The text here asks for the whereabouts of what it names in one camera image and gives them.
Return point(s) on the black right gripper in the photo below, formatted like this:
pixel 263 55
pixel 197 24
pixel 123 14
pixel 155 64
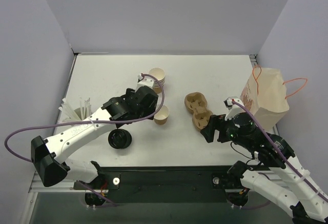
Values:
pixel 218 127

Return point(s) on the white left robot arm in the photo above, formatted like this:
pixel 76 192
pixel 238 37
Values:
pixel 50 156

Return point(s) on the brown paper cup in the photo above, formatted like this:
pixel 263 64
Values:
pixel 161 117

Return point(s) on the stack of brown paper cups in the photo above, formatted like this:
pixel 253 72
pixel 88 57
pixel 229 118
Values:
pixel 160 75

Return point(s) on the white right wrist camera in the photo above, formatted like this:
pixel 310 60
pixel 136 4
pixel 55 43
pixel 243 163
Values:
pixel 232 104

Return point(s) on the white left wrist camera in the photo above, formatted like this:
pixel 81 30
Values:
pixel 144 81

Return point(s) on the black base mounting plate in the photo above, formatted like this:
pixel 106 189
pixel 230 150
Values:
pixel 191 184

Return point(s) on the stack of black cup lids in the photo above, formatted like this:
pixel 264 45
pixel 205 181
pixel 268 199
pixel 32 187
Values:
pixel 119 139

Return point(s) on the white cup holding straws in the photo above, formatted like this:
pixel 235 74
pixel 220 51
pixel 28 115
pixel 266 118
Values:
pixel 78 112

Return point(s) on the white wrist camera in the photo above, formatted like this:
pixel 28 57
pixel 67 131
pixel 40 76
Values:
pixel 232 104
pixel 144 81

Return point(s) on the paper bag with orange handles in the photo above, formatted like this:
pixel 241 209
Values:
pixel 265 95

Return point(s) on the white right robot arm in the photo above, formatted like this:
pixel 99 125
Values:
pixel 302 200

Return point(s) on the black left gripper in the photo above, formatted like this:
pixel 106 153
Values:
pixel 147 102

